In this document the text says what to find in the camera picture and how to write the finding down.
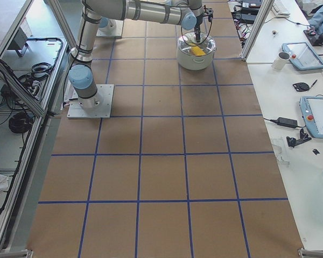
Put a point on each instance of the pale green steel pot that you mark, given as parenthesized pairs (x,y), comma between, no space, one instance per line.
(194,62)

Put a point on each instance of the right side near pendant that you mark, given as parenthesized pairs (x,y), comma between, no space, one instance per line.
(312,111)

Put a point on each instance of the right side power adapter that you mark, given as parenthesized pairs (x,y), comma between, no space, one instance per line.
(286,122)

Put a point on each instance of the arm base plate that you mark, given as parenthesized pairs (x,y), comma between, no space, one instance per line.
(110,28)
(98,106)

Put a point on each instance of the right side far pendant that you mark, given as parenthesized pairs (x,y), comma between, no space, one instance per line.
(303,56)

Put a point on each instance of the yellow corn cob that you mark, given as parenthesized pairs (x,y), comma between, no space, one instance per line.
(197,51)

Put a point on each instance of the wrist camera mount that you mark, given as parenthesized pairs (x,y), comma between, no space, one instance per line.
(208,13)

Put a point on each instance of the right side white mug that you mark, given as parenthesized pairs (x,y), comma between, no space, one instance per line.
(281,60)

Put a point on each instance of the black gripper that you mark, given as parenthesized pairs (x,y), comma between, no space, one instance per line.
(197,22)

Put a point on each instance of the glass pot lid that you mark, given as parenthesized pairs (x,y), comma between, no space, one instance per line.
(187,40)

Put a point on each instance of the pendant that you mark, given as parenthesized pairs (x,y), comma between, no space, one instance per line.
(303,56)
(312,111)

